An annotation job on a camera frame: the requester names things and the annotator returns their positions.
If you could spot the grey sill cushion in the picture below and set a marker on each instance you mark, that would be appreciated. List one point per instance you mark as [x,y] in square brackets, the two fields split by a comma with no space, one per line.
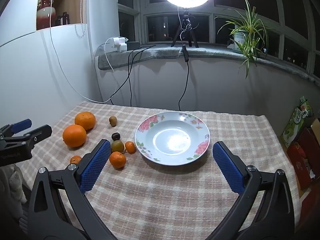
[162,52]

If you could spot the large smooth orange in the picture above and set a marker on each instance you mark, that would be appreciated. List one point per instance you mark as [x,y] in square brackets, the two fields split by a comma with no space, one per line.
[74,135]

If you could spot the black tripod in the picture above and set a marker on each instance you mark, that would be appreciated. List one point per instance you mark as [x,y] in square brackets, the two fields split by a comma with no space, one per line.
[185,20]

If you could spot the small orange tomato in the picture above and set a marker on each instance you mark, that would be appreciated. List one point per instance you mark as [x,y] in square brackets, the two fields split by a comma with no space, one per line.
[130,147]

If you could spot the white window frame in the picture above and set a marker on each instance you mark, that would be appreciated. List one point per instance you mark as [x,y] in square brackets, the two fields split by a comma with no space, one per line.
[142,10]

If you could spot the dark purple fruit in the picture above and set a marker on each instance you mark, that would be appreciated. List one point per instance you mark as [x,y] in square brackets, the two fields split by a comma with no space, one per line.
[115,136]

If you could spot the green brown fruit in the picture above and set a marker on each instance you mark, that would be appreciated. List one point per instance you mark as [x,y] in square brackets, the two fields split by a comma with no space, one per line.
[117,146]

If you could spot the dark glass bottle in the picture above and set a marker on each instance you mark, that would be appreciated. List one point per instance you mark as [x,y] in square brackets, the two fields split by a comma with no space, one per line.
[66,18]
[59,20]

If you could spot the green printed box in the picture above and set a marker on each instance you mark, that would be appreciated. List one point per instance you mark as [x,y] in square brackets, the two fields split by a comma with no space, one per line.
[295,127]

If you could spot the red white vase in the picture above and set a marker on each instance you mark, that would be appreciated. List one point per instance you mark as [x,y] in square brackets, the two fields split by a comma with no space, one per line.
[46,15]

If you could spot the small brown kiwi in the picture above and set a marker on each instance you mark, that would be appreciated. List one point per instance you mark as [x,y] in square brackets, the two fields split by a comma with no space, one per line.
[113,121]

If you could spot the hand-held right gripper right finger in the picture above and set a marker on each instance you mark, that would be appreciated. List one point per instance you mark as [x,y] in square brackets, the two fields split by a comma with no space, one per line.
[228,167]

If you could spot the white power adapter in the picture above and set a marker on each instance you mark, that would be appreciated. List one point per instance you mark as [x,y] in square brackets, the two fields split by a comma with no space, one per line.
[117,44]

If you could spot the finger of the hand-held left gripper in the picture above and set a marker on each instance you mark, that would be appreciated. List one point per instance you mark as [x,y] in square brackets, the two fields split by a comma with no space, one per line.
[22,125]
[38,133]

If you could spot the orange with stem dimple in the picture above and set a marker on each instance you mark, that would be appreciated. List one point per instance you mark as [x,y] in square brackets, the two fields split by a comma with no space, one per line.
[85,120]

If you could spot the small tangerine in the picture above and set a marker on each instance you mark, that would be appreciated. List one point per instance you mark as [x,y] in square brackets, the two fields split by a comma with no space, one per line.
[75,160]
[117,160]

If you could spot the potted spider plant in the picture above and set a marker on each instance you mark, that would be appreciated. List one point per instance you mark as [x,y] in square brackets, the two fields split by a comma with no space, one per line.
[240,41]

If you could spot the black power brick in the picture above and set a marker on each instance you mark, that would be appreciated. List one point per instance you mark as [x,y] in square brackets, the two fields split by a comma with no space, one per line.
[133,45]

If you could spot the pink checked tablecloth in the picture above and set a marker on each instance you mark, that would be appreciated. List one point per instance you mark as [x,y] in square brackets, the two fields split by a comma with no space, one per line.
[162,192]

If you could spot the floral ceramic plate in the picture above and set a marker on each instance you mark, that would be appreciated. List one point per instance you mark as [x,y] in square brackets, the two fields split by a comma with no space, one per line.
[172,140]

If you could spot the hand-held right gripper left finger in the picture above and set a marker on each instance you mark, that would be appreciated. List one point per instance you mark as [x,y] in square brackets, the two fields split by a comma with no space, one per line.
[96,166]

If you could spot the red cardboard box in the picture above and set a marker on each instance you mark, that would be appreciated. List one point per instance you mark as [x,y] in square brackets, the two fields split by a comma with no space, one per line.
[311,142]
[298,165]

